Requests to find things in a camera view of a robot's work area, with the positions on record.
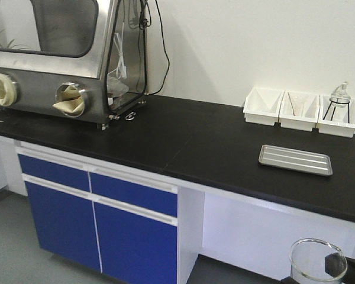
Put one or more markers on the cream glove port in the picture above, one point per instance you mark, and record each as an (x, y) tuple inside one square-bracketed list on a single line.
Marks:
[(71, 99), (8, 91)]

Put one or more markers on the cream right glove port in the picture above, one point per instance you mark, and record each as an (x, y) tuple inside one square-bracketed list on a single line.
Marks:
[(71, 99)]

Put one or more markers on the black wire tripod stand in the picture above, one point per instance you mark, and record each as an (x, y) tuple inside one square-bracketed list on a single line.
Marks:
[(334, 113)]

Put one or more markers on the clear glass beaker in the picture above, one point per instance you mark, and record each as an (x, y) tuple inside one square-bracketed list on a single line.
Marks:
[(307, 257)]

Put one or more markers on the black gripper finger holding beaker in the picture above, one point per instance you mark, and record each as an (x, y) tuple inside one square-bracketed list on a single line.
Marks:
[(339, 269)]

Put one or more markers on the silver metal tray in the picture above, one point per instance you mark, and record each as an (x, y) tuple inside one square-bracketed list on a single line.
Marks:
[(297, 160)]

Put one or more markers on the white empty storage bin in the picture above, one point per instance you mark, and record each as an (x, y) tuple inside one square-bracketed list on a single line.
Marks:
[(262, 106)]

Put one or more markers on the stainless steel glove box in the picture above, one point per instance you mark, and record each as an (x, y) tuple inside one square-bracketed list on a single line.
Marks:
[(99, 44)]

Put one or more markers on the blue cabinet with drawers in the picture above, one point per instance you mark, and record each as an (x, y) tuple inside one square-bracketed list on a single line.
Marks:
[(128, 224)]

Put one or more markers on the cream left glove port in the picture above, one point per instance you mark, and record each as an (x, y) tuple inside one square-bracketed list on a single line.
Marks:
[(8, 91)]

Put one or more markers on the white right storage bin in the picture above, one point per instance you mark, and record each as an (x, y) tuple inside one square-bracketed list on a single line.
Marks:
[(335, 127)]

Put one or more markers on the white middle storage bin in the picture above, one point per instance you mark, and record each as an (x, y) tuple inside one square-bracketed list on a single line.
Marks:
[(299, 111)]

